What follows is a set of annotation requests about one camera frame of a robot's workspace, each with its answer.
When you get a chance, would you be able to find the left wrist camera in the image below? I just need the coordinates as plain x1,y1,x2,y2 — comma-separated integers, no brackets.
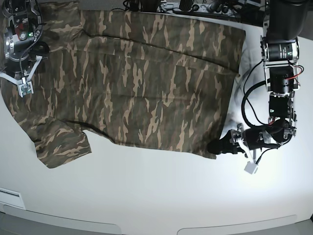
244,161,258,175

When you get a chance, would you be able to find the camouflage T-shirt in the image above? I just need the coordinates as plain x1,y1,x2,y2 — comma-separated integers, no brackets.
0,1,246,168

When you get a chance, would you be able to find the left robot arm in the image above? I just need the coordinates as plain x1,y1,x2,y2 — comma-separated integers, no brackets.
207,0,310,155

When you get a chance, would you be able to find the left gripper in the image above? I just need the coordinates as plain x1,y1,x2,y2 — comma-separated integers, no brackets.
206,128,279,155

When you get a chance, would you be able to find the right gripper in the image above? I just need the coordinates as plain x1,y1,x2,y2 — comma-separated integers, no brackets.
7,55,36,79

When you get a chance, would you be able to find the white label plate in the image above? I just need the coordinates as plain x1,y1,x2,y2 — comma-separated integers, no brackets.
0,188,26,210

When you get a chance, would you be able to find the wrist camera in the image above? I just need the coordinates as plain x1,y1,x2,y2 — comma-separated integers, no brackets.
17,81,34,97
244,161,258,175

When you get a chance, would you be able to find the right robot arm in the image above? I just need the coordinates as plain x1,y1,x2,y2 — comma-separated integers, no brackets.
2,0,49,80

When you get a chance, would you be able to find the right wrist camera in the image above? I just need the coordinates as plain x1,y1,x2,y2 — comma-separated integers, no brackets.
17,81,34,97

